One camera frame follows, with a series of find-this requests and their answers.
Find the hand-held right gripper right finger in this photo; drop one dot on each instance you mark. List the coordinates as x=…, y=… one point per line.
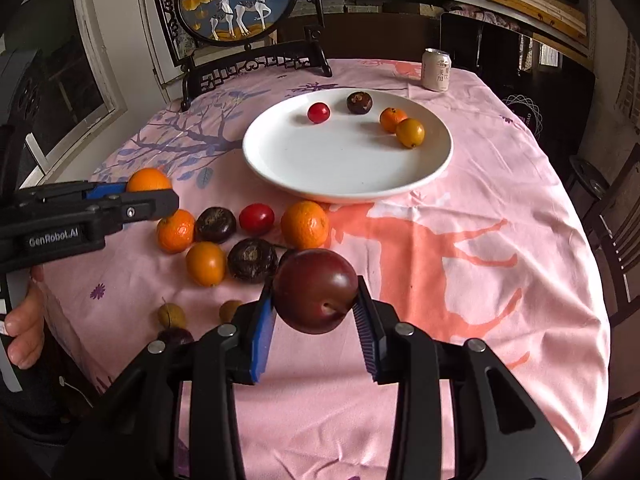
x=366, y=340

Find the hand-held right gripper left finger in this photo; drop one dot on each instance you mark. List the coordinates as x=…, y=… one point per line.
x=262, y=340

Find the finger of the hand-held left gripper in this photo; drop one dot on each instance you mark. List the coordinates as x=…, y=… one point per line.
x=145, y=207
x=107, y=191

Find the dark red plum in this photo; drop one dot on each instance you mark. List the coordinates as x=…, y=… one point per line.
x=312, y=290

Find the white round plate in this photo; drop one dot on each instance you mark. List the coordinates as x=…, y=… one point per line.
x=345, y=165

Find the person's left hand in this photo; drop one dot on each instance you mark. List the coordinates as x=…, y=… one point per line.
x=27, y=330

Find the small orange mandarin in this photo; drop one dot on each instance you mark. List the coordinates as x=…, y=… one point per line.
x=176, y=232
x=391, y=117

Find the small brown longan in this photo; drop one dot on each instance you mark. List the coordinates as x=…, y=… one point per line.
x=230, y=311
x=171, y=315

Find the yellow-orange loquat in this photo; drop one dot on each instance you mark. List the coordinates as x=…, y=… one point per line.
x=410, y=133
x=206, y=264

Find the dark purple fruit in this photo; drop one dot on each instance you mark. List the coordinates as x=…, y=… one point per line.
x=176, y=336

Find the small red fruit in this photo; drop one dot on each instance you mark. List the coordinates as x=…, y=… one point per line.
x=318, y=112
x=256, y=219

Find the large orange mandarin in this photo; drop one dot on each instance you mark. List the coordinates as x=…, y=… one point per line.
x=304, y=225

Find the white framed picture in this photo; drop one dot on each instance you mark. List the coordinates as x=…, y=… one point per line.
x=65, y=75

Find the pink printed tablecloth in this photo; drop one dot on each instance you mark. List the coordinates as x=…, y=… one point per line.
x=500, y=310

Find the person's dark clothing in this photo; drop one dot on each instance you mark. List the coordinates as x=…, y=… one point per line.
x=40, y=425

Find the round deer picture table screen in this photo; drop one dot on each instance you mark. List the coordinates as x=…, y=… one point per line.
x=235, y=0

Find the dark wooden chair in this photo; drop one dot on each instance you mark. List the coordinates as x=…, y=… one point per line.
x=615, y=240

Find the white drink can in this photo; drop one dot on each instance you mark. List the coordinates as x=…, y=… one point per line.
x=436, y=71

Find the dark cabinet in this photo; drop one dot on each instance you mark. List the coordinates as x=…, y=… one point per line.
x=550, y=105

